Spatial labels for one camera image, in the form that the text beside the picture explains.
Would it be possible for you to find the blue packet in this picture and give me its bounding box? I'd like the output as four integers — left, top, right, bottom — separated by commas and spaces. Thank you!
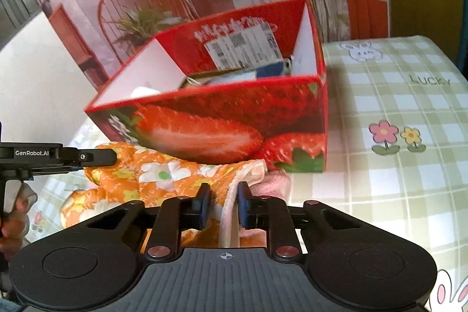
254, 59, 291, 82

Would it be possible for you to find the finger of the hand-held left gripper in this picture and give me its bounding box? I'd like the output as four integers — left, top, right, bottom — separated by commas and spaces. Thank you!
78, 147, 120, 168

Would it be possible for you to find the person's left hand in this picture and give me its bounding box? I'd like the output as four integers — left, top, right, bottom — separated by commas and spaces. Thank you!
0, 182, 39, 261

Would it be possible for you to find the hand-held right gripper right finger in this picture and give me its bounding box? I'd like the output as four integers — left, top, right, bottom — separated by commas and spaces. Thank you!
237, 182, 367, 260

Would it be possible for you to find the red strawberry print box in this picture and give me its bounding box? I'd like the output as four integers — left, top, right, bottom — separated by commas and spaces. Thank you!
84, 0, 328, 174

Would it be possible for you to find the pink cloth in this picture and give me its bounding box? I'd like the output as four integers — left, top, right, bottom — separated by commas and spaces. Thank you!
239, 169, 293, 240

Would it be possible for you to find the white shipping label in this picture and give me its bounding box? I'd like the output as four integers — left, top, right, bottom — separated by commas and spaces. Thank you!
203, 23, 283, 72

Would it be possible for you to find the green checked blanket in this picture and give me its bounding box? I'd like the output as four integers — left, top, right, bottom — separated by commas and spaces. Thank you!
29, 35, 468, 312

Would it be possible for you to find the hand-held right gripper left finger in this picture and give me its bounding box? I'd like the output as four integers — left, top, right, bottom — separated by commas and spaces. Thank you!
86, 183, 212, 261

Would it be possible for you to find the orange floral cloth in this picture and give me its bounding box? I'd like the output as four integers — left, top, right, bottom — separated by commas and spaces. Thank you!
60, 142, 268, 250

